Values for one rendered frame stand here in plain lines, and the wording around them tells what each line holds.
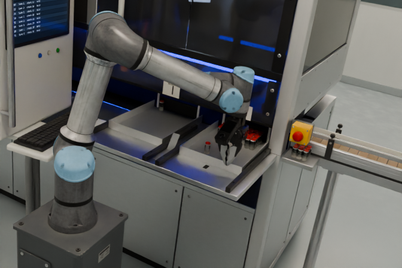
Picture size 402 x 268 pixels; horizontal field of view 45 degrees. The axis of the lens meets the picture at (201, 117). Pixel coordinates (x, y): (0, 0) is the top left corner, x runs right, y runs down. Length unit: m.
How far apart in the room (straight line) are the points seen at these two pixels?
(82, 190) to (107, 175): 1.00
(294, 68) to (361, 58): 4.70
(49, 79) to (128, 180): 0.62
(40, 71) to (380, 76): 5.04
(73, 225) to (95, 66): 0.49
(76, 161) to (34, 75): 0.74
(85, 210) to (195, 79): 0.52
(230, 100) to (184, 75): 0.16
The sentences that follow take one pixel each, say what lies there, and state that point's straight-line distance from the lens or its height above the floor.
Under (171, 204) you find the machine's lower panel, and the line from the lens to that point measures 2.32.
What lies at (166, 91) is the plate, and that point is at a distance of 2.11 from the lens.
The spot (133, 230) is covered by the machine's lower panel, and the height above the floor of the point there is 0.22.
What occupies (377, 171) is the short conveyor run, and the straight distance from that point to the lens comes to 2.01.
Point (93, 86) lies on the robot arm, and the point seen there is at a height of 1.20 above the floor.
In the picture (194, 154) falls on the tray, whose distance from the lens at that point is 1.82.
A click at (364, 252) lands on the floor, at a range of 3.17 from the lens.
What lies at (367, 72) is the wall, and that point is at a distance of 6.55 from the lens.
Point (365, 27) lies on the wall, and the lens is 6.46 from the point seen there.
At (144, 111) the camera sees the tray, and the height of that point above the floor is 0.88.
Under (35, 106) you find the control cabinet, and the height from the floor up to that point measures 0.89.
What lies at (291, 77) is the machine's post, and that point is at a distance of 1.86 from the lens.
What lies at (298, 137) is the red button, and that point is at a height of 1.00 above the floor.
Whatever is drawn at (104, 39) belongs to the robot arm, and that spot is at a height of 1.38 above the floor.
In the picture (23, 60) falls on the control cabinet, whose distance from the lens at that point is 2.05.
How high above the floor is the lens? 1.71
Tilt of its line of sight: 22 degrees down
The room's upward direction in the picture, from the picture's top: 8 degrees clockwise
